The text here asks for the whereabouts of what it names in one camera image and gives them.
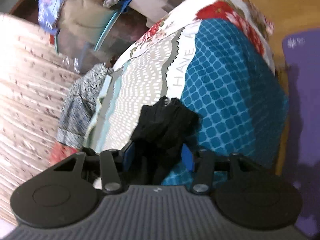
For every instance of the purple yoga mat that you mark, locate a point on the purple yoga mat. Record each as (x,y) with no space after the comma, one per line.
(301,168)

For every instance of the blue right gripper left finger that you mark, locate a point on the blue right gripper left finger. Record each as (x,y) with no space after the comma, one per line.
(128,155)

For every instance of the blue white patterned blanket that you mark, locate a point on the blue white patterned blanket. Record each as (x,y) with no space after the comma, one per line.
(79,106)

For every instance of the translucent teal storage box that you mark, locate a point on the translucent teal storage box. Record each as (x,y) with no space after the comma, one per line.
(90,33)

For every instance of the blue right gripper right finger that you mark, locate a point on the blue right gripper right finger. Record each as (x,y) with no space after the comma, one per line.
(187,158)

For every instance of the floral beige curtain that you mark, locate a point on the floral beige curtain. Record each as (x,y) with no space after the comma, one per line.
(34,84)

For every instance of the red floral quilt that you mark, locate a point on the red floral quilt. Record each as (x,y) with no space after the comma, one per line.
(60,152)

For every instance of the black pants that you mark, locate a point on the black pants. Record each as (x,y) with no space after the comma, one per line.
(158,139)

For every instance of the blue printed cloth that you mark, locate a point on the blue printed cloth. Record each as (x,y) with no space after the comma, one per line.
(48,15)

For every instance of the chevron patterned bedsheet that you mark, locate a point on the chevron patterned bedsheet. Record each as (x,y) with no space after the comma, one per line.
(214,57)

